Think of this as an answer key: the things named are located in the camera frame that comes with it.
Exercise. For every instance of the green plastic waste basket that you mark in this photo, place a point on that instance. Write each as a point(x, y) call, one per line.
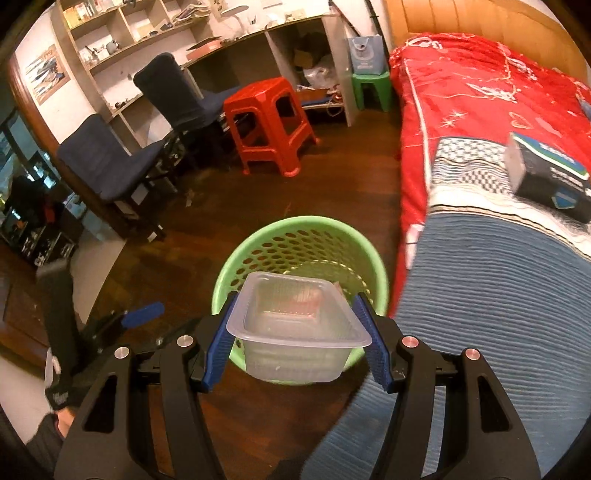
point(300, 222)

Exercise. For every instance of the dark blue carton box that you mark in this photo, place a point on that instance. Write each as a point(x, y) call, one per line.
point(540, 180)

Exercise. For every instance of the green plastic stool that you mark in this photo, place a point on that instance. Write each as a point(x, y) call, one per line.
point(369, 78)

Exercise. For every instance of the landscape wall poster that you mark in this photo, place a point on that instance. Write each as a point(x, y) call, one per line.
point(46, 74)

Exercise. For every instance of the white plastic bag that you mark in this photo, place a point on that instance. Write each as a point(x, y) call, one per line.
point(318, 76)

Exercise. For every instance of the wooden bookshelf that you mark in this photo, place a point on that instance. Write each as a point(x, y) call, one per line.
point(138, 46)

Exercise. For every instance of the dark blue chair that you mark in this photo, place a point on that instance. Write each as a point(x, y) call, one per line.
point(166, 87)
point(101, 152)

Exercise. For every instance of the wooden desk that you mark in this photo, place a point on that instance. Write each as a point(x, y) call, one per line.
point(339, 69)

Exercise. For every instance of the white desk lamp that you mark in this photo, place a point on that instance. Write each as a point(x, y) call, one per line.
point(235, 9)

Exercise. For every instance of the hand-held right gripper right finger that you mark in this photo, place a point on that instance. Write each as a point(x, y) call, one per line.
point(381, 355)

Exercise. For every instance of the light blue paper bag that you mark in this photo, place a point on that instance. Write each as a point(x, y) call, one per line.
point(367, 55)

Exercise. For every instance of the wooden bed headboard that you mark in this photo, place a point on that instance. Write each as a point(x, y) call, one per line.
point(461, 18)

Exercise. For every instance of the small cardboard box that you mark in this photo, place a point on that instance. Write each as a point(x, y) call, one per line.
point(304, 57)

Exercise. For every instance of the red flat box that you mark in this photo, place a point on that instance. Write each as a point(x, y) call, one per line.
point(205, 46)

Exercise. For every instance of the deep clear plastic tray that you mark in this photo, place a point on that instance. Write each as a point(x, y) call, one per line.
point(295, 341)

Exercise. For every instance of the red long stick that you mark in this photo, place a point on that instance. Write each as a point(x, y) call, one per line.
point(344, 18)

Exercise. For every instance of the black long stick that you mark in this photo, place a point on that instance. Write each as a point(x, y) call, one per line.
point(374, 18)

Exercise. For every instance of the person's left forearm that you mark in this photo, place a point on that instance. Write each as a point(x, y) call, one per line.
point(46, 438)

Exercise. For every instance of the red patterned bedspread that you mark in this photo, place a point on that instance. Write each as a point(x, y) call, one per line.
point(461, 83)

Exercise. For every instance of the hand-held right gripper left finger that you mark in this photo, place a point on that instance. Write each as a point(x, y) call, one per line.
point(217, 350)

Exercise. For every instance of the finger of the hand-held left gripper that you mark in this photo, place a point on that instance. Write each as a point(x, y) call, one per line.
point(143, 314)

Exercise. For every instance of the red plastic stool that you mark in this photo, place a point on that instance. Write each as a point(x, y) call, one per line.
point(263, 92)

